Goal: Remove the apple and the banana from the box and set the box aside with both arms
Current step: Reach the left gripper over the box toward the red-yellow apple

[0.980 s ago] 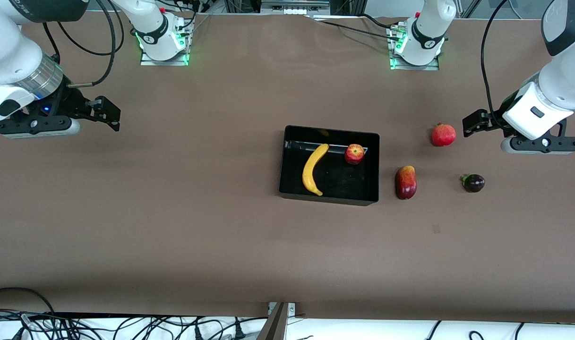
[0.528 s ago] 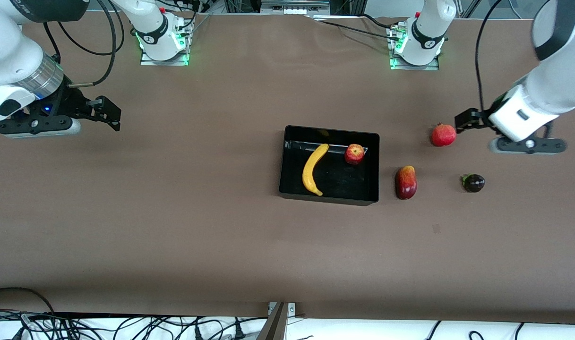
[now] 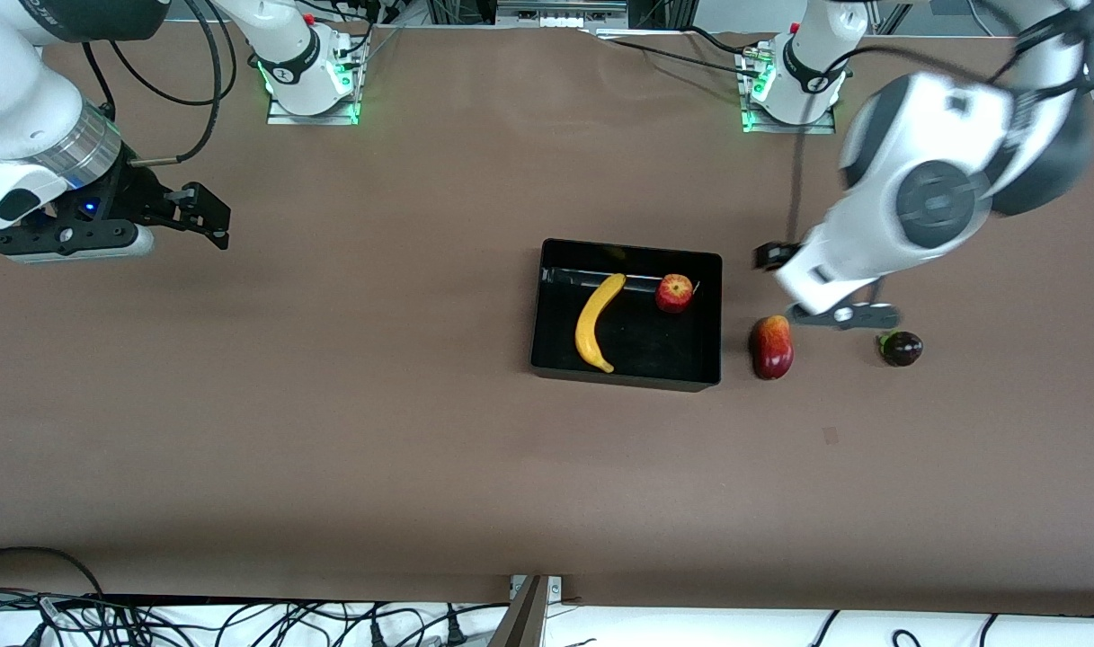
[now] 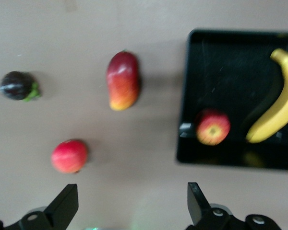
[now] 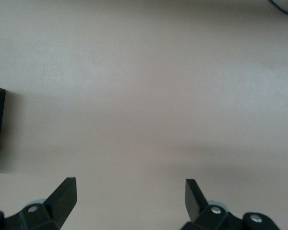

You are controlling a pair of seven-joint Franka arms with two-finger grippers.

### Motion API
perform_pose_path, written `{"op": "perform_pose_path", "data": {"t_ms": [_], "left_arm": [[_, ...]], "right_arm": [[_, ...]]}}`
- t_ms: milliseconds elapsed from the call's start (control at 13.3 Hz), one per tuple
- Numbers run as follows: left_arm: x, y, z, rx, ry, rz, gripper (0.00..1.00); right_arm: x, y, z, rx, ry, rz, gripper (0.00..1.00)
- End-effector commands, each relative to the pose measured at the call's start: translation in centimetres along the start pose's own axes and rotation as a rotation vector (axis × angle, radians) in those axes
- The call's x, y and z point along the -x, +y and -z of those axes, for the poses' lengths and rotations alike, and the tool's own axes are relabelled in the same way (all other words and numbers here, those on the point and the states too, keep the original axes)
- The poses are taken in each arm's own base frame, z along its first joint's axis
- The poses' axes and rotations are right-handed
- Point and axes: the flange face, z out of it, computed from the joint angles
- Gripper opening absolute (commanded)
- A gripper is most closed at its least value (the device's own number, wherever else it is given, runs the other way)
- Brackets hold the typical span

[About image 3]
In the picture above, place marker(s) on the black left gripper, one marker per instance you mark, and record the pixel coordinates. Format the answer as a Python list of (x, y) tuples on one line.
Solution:
[(768, 255)]

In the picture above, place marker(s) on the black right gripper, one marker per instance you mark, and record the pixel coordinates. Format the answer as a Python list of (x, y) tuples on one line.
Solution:
[(133, 199)]

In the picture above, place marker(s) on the red apple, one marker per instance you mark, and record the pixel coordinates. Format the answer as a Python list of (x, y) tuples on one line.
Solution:
[(674, 294)]

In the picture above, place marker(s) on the black rectangular plastic box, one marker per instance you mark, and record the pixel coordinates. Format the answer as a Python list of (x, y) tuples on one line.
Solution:
[(654, 359)]

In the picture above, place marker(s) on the yellow banana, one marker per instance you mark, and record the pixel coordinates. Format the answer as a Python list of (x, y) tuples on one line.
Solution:
[(590, 323)]

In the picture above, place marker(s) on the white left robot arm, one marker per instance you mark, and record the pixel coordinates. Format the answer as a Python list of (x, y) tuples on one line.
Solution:
[(933, 135)]

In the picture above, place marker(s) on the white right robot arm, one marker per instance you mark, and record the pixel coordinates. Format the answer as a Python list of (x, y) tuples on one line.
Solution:
[(16, 99)]

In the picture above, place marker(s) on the red yellow mango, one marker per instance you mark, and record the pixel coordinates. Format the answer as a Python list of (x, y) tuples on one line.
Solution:
[(771, 349)]

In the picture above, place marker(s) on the dark purple eggplant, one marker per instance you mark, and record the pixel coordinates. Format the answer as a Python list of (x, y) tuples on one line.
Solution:
[(902, 349)]

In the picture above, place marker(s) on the white power strip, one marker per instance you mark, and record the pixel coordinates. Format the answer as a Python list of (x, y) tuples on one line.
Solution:
[(560, 18)]

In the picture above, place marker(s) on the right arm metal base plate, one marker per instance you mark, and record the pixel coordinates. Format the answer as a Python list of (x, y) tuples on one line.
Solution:
[(281, 114)]

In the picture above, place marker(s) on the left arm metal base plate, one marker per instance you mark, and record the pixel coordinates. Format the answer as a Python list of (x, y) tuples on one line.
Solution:
[(825, 126)]

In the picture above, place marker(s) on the aluminium profile bracket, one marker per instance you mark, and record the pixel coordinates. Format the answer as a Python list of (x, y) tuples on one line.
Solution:
[(524, 620)]

